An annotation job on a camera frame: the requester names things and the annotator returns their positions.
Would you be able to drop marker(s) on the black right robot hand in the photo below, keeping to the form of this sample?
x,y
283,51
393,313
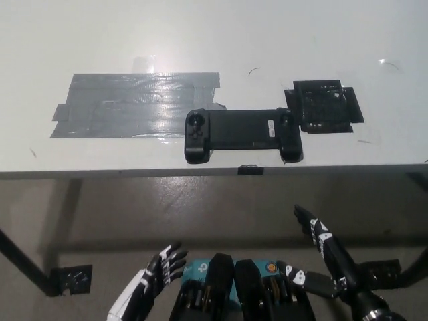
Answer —
x,y
337,271

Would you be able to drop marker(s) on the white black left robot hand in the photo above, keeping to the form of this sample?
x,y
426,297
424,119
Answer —
x,y
147,287

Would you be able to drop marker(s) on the black ribbed robot body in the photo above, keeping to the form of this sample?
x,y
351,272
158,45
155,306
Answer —
x,y
244,291

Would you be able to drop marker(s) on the black game controller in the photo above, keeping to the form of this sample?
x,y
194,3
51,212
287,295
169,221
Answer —
x,y
242,133

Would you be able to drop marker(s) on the teal printed box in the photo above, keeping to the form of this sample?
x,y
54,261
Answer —
x,y
199,269

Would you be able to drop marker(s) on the black metal table leg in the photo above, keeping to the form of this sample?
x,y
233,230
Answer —
x,y
414,267
26,264

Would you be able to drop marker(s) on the black tape square patch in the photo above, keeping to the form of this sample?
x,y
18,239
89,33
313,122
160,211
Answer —
x,y
322,107

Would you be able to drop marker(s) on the grey duct tape patch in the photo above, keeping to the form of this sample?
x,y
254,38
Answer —
x,y
133,105

